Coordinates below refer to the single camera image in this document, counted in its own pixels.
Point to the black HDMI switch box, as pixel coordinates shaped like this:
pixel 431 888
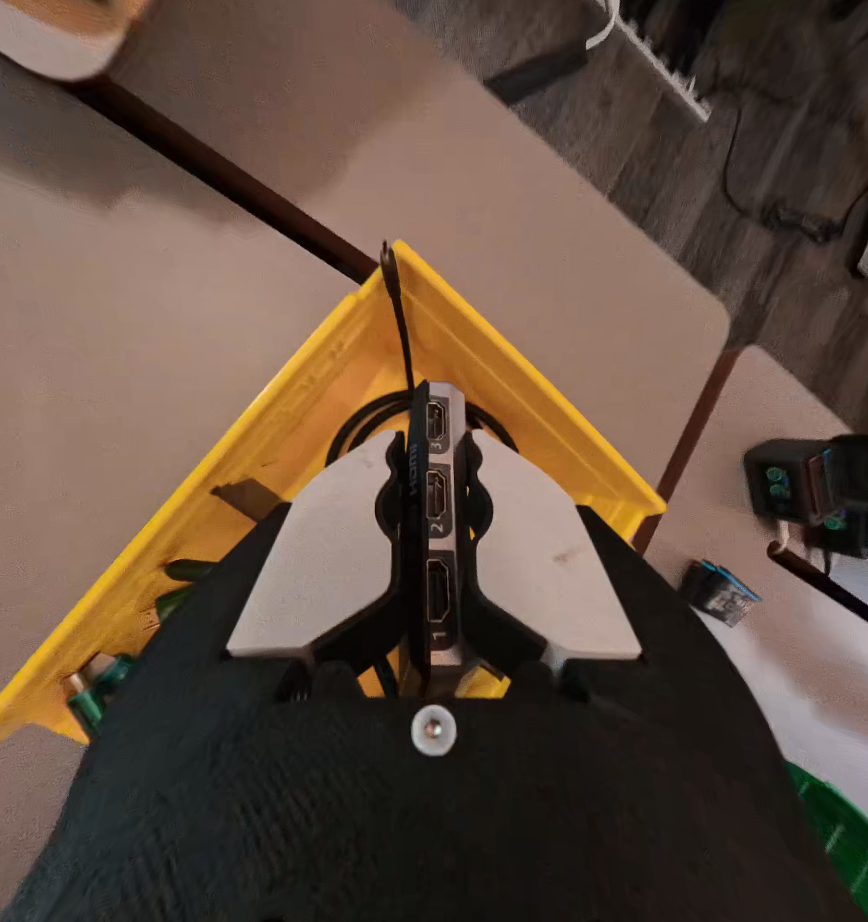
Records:
pixel 358 421

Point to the cardboard box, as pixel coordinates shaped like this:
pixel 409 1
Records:
pixel 95 8

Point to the black port switch box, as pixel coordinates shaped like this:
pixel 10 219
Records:
pixel 441 547

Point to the small black blue battery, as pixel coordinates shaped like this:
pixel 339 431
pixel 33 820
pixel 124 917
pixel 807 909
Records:
pixel 722 594

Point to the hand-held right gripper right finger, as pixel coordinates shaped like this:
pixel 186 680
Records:
pixel 549 569

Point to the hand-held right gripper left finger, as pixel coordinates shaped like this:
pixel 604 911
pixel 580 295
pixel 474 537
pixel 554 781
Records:
pixel 318 569

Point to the green plastic object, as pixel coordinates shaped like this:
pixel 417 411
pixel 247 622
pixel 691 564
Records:
pixel 852 843

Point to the yellow plastic bin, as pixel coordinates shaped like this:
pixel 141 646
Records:
pixel 318 389

